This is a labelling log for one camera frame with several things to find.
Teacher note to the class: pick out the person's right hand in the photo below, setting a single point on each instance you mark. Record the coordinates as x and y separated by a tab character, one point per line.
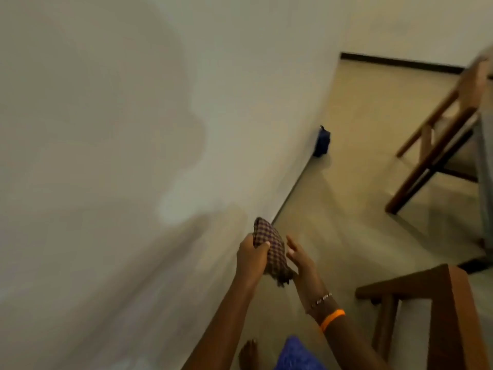
306	277

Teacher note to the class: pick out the person's left hand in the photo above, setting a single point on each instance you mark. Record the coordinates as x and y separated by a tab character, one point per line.
250	265

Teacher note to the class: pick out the checkered cleaning cloth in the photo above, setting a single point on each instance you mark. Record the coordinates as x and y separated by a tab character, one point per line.
273	246

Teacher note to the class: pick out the person's right forearm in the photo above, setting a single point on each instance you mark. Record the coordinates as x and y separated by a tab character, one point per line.
346	342

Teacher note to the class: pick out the person's left forearm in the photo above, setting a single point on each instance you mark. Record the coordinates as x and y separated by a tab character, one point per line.
219	327

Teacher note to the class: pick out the person's left foot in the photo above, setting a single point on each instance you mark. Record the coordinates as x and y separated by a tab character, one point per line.
249	354

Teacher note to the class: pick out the orange wristband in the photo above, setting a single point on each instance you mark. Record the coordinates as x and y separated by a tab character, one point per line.
332	317

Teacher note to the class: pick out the blue patterned dress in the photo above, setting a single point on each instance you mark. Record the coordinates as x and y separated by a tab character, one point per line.
296	356

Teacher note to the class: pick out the dark blue bag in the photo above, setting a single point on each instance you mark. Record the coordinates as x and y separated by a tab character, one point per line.
321	142

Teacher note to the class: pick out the beige wooden armchair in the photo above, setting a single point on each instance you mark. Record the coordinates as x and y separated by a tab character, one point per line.
450	323
427	165

